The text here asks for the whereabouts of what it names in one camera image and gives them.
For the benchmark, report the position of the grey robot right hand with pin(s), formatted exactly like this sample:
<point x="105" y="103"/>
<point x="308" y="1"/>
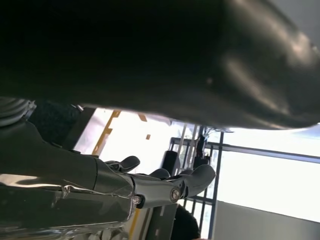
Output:
<point x="149" y="49"/>

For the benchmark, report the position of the person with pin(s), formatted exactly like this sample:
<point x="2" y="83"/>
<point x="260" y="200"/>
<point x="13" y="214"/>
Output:
<point x="185" y="225"/>

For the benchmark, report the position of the dark metal window frame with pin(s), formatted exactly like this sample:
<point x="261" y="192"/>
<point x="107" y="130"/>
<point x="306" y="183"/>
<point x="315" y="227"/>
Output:
<point x="250" y="150"/>

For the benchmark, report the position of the yellow tape rectangle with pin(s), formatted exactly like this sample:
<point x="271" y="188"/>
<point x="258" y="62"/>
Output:
<point x="106" y="132"/>

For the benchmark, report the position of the steel workbench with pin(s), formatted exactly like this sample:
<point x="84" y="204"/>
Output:
<point x="130" y="139"/>

